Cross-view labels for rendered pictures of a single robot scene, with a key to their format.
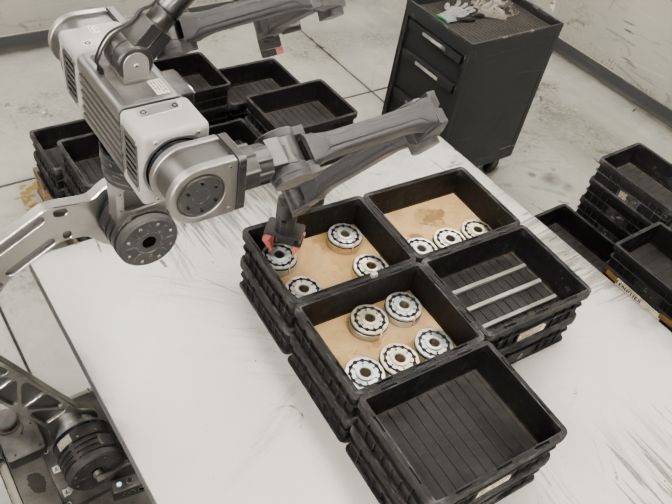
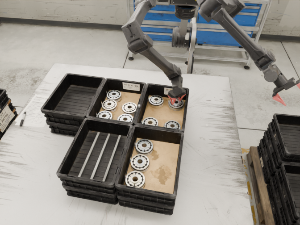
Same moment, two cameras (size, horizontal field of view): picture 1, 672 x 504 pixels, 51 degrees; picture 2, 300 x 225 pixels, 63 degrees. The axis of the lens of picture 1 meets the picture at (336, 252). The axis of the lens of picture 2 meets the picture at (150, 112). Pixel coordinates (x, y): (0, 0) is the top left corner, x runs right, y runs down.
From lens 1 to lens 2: 2.35 m
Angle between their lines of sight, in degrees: 84
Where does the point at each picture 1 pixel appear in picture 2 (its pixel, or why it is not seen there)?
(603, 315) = not seen: outside the picture
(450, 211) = (160, 187)
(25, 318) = (251, 133)
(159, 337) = not seen: hidden behind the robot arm
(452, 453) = (75, 100)
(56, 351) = not seen: hidden behind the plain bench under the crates
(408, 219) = (168, 163)
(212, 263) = (200, 111)
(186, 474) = (133, 75)
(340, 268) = (160, 120)
